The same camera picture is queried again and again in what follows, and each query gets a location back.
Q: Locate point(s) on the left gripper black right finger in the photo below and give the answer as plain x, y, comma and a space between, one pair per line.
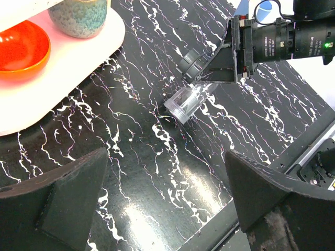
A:
277, 211

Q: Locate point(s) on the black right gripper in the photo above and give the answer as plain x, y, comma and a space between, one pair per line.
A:
234, 55

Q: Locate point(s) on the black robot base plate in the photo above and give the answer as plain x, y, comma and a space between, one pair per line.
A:
310, 159

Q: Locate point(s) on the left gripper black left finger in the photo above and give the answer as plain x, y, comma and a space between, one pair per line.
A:
53, 211

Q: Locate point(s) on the blue tumbler on table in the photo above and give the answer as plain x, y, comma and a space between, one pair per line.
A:
262, 10

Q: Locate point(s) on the orange bowl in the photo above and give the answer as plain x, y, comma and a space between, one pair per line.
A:
25, 51

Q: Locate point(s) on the pink three-tier shelf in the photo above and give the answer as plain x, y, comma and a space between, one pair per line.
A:
24, 103

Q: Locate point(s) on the teal speckled cup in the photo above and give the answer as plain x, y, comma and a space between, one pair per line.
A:
79, 19

